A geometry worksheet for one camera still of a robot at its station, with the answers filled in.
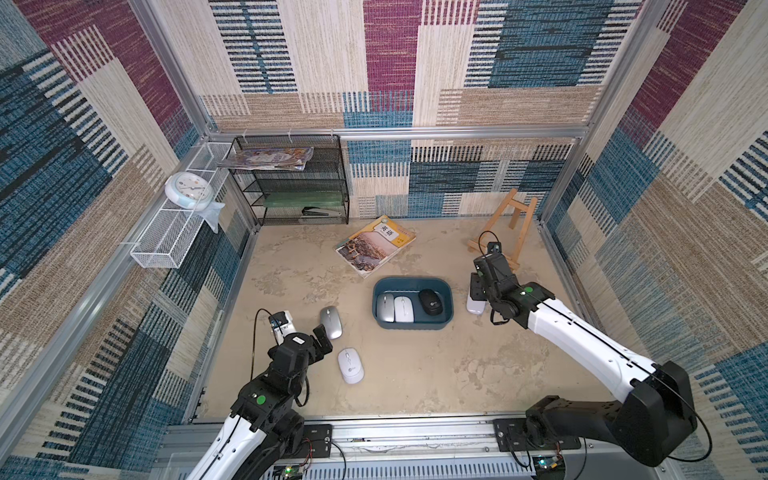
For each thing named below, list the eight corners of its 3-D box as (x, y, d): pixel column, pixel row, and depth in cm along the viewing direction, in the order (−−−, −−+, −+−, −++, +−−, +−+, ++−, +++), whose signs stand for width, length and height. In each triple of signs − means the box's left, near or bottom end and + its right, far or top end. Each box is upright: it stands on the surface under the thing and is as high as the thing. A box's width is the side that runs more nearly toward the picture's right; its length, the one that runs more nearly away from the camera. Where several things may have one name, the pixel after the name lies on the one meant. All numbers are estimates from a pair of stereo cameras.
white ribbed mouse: (346, 388, 84) (345, 385, 81) (336, 355, 89) (335, 352, 87) (367, 379, 85) (366, 376, 83) (356, 347, 91) (355, 344, 89)
